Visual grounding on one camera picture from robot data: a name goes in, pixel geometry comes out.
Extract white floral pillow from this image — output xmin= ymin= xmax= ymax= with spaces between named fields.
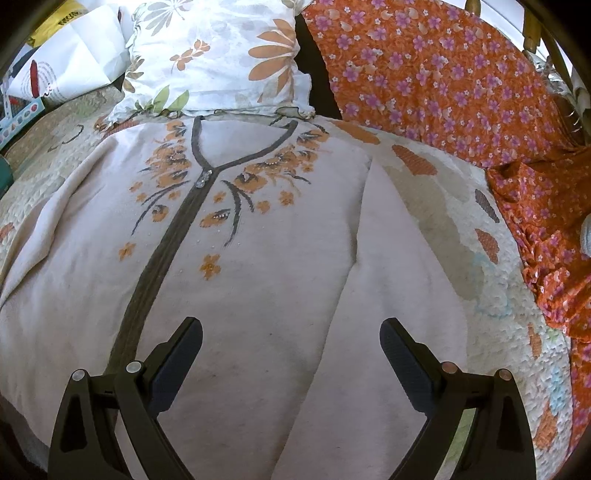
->
xmin=106 ymin=1 xmax=315 ymax=125

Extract wooden headboard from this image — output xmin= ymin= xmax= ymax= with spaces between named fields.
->
xmin=464 ymin=0 xmax=591 ymax=139

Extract colourful shapes toy box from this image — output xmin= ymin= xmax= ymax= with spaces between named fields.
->
xmin=0 ymin=98 xmax=45 ymax=148

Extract orange floral pillow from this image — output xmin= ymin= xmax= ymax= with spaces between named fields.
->
xmin=303 ymin=0 xmax=567 ymax=168

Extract pink floral zip sweater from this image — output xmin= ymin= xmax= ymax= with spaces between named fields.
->
xmin=1 ymin=119 xmax=466 ymax=479

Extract white plastic package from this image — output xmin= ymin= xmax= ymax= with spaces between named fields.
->
xmin=8 ymin=5 xmax=130 ymax=106

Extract orange floral sheet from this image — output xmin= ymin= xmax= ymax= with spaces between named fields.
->
xmin=486 ymin=146 xmax=590 ymax=448

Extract white heart pattern quilt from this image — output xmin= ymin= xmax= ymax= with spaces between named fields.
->
xmin=1 ymin=113 xmax=572 ymax=479

